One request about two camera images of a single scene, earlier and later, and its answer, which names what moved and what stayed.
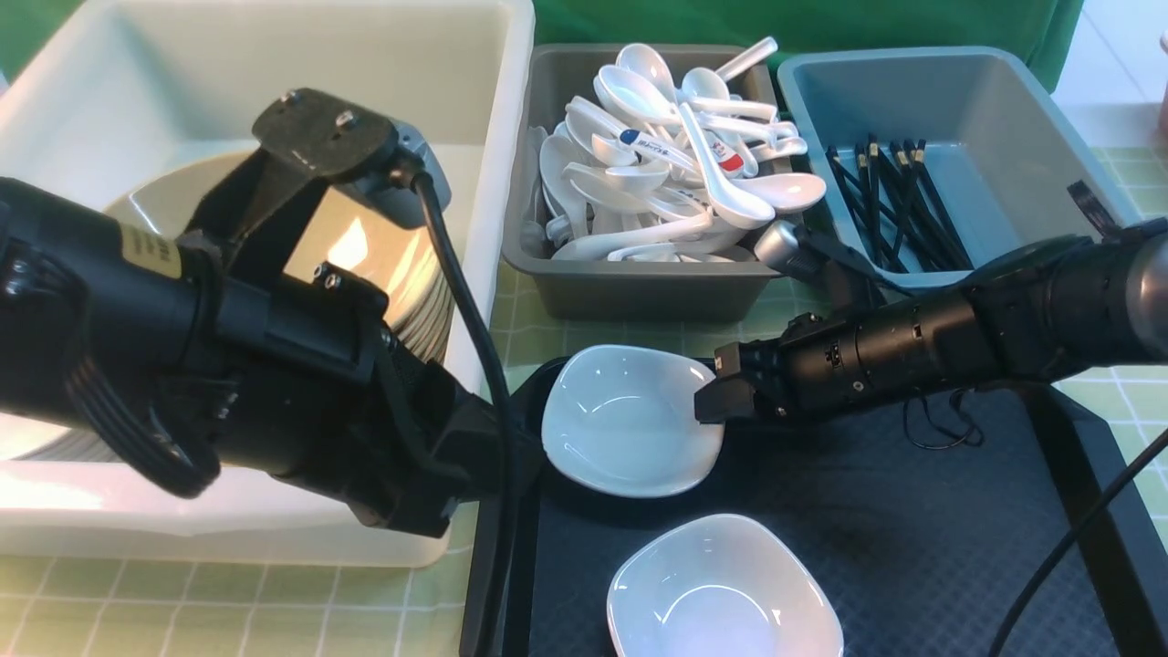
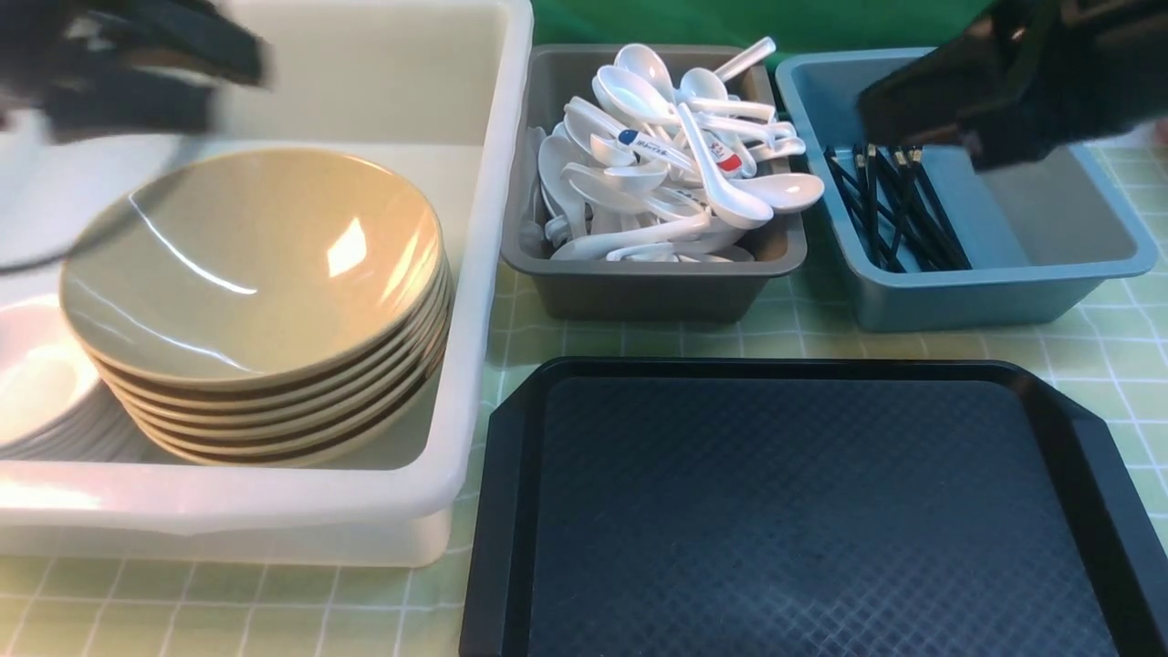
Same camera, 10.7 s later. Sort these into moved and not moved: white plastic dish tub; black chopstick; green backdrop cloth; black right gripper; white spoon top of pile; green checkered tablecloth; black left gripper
Moved: black left gripper; black right gripper
Not moved: green checkered tablecloth; green backdrop cloth; white spoon top of pile; white plastic dish tub; black chopstick
